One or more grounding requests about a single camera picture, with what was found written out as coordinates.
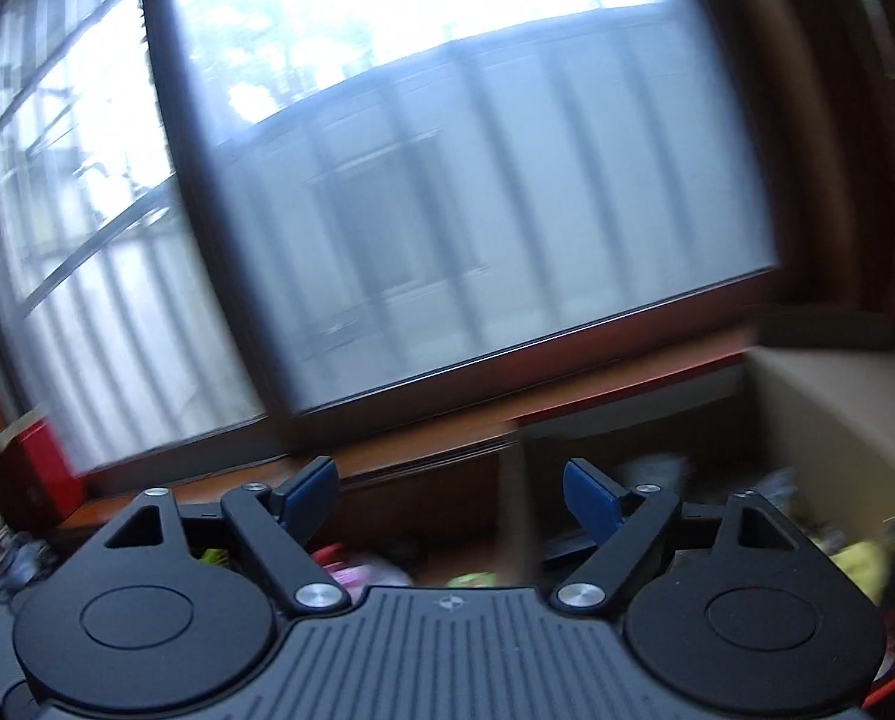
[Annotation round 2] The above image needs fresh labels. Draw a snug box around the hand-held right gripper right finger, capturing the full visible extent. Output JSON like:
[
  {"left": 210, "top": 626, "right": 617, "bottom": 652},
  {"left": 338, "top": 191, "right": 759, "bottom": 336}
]
[{"left": 554, "top": 457, "right": 797, "bottom": 617}]

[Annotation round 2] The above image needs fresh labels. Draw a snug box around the red box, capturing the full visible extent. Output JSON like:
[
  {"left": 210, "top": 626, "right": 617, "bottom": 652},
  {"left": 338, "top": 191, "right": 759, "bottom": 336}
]
[{"left": 8, "top": 420, "right": 87, "bottom": 527}]

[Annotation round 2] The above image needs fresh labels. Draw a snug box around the wooden window sill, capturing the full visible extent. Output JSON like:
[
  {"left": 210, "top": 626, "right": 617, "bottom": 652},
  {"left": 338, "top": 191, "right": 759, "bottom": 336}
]
[{"left": 65, "top": 345, "right": 752, "bottom": 533}]

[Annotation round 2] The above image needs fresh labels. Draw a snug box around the sliding glass window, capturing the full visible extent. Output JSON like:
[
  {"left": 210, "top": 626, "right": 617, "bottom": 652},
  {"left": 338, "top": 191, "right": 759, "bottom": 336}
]
[{"left": 0, "top": 0, "right": 785, "bottom": 478}]

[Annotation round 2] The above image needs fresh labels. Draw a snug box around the pink packet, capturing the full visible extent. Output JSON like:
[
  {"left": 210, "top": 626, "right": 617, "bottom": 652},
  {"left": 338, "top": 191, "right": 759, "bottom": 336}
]
[{"left": 326, "top": 555, "right": 413, "bottom": 595}]

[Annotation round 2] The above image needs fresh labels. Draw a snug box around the brown cardboard box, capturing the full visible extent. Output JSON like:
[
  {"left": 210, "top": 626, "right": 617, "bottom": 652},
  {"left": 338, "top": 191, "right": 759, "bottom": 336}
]
[{"left": 496, "top": 306, "right": 895, "bottom": 616}]

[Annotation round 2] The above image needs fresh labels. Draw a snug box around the patterned crumpled cloth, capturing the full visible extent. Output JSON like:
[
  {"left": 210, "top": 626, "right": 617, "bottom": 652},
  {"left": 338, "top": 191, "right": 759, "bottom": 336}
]
[{"left": 0, "top": 502, "right": 60, "bottom": 602}]

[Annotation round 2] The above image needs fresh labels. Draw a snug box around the yellow-green packet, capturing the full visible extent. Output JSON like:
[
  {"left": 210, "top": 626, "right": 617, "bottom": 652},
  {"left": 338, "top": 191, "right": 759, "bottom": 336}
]
[{"left": 830, "top": 538, "right": 890, "bottom": 602}]

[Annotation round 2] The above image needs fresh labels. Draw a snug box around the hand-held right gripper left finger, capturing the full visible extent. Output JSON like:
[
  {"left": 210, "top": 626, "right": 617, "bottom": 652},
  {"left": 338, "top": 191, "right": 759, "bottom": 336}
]
[{"left": 104, "top": 456, "right": 353, "bottom": 617}]

